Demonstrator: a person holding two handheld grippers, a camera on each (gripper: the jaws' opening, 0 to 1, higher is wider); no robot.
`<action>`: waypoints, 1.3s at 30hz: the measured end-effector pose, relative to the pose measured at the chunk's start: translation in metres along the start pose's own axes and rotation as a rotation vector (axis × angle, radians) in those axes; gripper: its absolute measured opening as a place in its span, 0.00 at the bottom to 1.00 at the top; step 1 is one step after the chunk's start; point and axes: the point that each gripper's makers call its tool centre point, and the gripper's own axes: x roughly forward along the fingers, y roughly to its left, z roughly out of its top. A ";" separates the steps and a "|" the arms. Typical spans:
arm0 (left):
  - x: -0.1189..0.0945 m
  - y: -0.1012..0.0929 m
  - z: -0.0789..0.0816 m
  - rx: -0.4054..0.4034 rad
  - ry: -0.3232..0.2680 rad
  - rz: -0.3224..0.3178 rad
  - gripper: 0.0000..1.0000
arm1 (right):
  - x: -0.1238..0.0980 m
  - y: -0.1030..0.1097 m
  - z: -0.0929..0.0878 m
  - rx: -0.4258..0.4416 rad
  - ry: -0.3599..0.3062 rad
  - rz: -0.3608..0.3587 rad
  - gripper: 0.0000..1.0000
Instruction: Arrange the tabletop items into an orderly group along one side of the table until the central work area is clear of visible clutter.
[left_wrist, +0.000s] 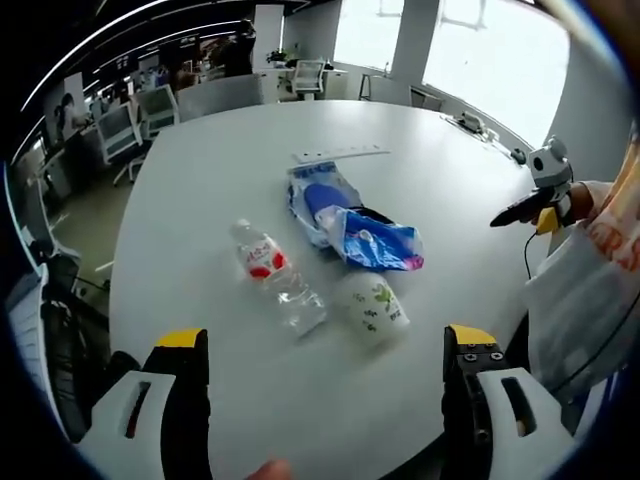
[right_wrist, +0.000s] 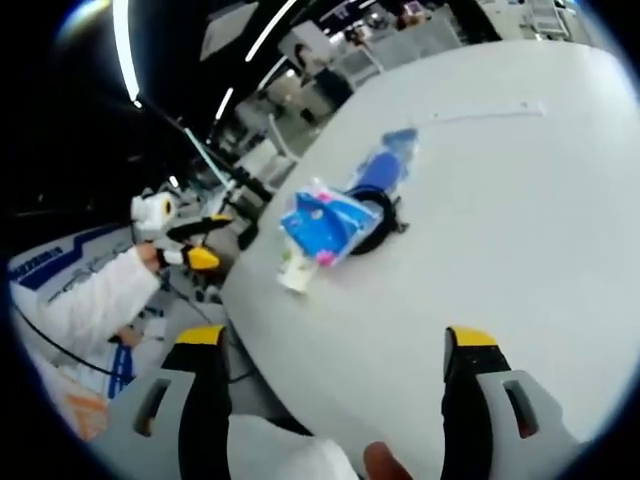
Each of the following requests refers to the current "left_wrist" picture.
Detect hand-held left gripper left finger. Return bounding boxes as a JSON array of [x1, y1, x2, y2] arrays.
[[81, 328, 212, 480]]

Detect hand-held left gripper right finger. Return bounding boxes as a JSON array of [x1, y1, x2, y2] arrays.
[[442, 323, 577, 480]]

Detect white cup with green print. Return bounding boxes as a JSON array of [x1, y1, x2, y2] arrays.
[[333, 271, 412, 350]]

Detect blue plastic bag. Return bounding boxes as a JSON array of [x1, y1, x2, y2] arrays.
[[319, 204, 426, 274]]

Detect clear plastic water bottle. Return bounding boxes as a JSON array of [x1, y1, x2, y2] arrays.
[[229, 218, 328, 340]]

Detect long white strip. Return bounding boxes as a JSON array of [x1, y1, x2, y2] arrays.
[[291, 143, 392, 165]]

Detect blue and white packet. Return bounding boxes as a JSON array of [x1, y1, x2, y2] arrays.
[[285, 160, 362, 247]]

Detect white tabletop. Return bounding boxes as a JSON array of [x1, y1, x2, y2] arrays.
[[107, 99, 554, 480]]

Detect person's right hand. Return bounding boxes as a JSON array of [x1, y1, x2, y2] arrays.
[[568, 180, 601, 222]]

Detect person's left hand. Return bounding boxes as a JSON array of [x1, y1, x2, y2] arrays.
[[246, 458, 292, 480]]

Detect small devices on table edge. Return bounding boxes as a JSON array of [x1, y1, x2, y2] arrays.
[[439, 110, 502, 144]]

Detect person in white clothing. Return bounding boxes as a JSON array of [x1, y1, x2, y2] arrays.
[[523, 144, 640, 401]]

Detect black office chair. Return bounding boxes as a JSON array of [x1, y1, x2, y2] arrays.
[[39, 253, 144, 444]]

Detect grey office chair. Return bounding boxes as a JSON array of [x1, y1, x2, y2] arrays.
[[408, 84, 445, 112]]

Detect white mesh office chair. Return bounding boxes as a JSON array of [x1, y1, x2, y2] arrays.
[[95, 105, 149, 187], [135, 83, 180, 139], [290, 59, 327, 103]]

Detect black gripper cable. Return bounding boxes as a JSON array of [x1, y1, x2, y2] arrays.
[[522, 230, 540, 282]]

